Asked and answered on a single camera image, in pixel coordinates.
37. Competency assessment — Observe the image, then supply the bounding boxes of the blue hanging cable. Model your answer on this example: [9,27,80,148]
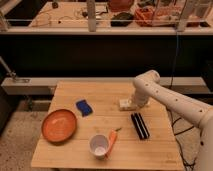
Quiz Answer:
[169,30,181,90]

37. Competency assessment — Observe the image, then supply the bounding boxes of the orange toy carrot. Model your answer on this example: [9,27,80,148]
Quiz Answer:
[105,127,122,157]

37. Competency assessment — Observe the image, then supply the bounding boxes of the white bottle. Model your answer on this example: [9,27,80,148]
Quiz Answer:
[119,99,137,111]

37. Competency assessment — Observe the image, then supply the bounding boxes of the black floor cables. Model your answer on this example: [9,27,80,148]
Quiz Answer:
[169,109,201,171]

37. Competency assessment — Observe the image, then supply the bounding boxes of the metal clamp bracket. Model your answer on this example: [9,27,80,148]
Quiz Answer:
[0,56,30,83]

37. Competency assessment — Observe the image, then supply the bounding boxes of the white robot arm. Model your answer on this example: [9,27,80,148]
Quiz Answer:
[132,70,213,171]

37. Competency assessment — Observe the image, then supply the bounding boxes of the black object on shelf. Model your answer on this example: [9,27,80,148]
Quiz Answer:
[110,12,134,27]

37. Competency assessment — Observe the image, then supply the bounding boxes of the white cup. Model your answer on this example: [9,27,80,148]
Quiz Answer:
[89,134,109,159]

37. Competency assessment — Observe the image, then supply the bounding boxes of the orange ceramic bowl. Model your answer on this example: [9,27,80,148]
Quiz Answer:
[41,109,77,143]

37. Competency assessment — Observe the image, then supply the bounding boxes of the blue sponge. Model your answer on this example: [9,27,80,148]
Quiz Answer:
[76,100,93,117]

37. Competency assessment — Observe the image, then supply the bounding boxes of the black rectangular box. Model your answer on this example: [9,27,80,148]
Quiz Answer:
[131,113,150,140]

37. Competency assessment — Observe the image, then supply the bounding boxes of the orange crate on shelf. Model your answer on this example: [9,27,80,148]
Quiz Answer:
[134,6,174,27]

